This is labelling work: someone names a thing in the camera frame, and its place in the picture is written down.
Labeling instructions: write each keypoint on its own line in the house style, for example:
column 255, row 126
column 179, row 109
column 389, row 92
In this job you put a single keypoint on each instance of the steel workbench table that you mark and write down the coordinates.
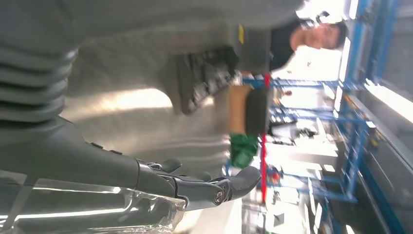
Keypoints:
column 129, row 129

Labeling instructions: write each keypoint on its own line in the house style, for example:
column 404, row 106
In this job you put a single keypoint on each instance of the blue metal shelf rack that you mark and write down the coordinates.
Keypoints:
column 351, row 161
column 377, row 38

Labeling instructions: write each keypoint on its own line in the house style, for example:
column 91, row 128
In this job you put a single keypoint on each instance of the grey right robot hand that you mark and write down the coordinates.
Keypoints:
column 80, row 161

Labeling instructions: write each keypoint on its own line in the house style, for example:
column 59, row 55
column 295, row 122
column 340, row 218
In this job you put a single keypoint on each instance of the brown cardboard box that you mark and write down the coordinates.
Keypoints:
column 238, row 109

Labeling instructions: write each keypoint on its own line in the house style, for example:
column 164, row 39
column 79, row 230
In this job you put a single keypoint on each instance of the black hard case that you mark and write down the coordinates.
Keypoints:
column 257, row 113

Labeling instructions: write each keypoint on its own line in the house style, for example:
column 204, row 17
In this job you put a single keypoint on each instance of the person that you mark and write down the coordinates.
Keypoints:
column 316, row 35

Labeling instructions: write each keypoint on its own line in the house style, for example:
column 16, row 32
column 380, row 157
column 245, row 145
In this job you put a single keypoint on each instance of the red post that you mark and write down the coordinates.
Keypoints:
column 264, row 155

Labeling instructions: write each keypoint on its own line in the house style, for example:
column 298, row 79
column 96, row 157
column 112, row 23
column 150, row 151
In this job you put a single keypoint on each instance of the green object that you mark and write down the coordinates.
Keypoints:
column 243, row 151

